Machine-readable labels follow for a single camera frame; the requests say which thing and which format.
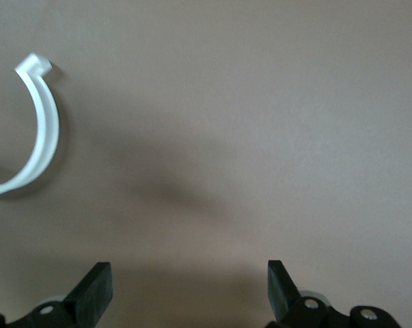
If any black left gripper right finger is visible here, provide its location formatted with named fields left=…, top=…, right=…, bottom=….
left=265, top=260, right=400, bottom=328

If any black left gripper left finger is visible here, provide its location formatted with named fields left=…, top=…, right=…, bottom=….
left=0, top=262, right=113, bottom=328

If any white curved plastic bracket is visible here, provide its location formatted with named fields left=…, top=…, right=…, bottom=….
left=0, top=53, right=61, bottom=197

